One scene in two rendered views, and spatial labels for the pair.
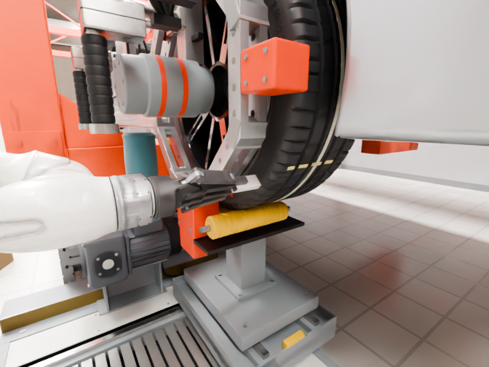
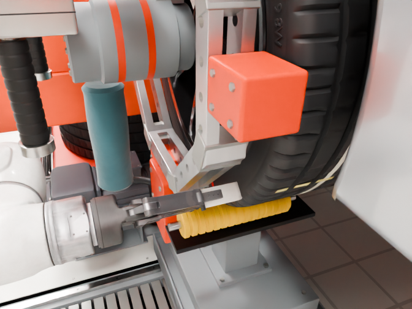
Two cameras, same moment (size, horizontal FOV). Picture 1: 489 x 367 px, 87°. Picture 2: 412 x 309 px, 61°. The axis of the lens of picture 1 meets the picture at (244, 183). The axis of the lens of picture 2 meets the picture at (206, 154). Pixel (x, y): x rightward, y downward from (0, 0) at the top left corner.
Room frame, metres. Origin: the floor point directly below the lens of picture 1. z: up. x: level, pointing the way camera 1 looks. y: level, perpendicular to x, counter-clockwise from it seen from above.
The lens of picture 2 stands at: (0.09, -0.08, 0.98)
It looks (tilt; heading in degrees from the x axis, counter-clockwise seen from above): 30 degrees down; 13
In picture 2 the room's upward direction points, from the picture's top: 1 degrees clockwise
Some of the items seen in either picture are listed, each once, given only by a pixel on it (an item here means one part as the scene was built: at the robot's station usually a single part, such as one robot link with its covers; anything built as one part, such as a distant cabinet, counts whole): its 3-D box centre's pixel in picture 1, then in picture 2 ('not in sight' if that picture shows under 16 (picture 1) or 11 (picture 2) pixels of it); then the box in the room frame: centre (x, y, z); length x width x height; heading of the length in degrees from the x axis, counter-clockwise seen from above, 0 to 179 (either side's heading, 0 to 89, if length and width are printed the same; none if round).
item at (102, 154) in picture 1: (138, 140); (116, 57); (1.12, 0.45, 0.69); 0.52 x 0.17 x 0.35; 125
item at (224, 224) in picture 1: (249, 218); (235, 210); (0.67, -0.01, 0.51); 0.29 x 0.06 x 0.06; 125
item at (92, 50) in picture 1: (99, 84); (24, 95); (0.44, 0.23, 0.83); 0.04 x 0.04 x 0.16
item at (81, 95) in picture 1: (84, 99); (33, 40); (0.72, 0.43, 0.83); 0.04 x 0.04 x 0.16
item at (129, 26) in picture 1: (113, 18); (32, 8); (0.46, 0.21, 0.93); 0.09 x 0.05 x 0.05; 125
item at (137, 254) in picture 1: (145, 257); (122, 206); (0.92, 0.38, 0.26); 0.42 x 0.18 x 0.35; 125
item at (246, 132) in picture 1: (192, 89); (167, 37); (0.72, 0.14, 0.85); 0.54 x 0.07 x 0.54; 35
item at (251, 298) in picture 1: (245, 255); (235, 233); (0.81, 0.00, 0.32); 0.40 x 0.30 x 0.28; 35
